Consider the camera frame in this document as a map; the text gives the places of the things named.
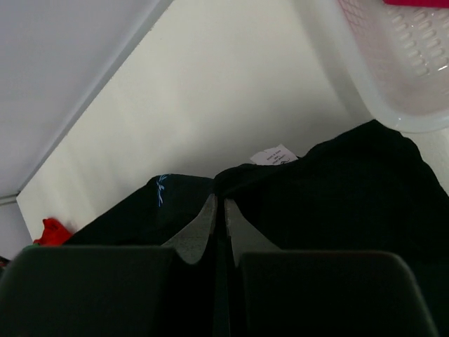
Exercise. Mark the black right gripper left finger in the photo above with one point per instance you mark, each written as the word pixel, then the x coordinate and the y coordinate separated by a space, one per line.
pixel 162 290

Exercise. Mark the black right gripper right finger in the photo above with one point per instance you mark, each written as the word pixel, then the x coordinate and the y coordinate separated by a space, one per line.
pixel 275 292

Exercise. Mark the black t shirt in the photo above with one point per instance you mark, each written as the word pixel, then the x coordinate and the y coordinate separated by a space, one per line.
pixel 366 189

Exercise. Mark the red t shirt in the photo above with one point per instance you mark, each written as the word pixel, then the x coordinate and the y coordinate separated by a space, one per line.
pixel 54 233

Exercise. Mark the green t shirt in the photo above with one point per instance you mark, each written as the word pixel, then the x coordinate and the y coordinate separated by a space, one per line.
pixel 30 247

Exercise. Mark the white plastic basket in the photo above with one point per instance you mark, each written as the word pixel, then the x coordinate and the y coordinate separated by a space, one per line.
pixel 395 56

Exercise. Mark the pink t shirt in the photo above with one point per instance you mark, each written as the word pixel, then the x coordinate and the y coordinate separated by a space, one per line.
pixel 419 3

